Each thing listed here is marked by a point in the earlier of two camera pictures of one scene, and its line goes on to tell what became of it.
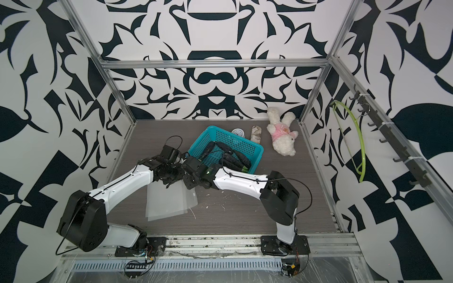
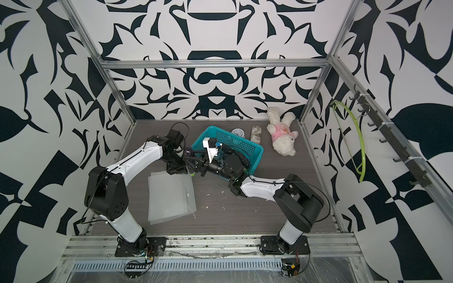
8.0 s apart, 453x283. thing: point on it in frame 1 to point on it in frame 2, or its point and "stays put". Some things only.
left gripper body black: [174, 173] to [177, 165]
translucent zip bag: [163, 202] stays put
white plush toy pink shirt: [280, 129] stays put
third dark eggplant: [242, 158] stays put
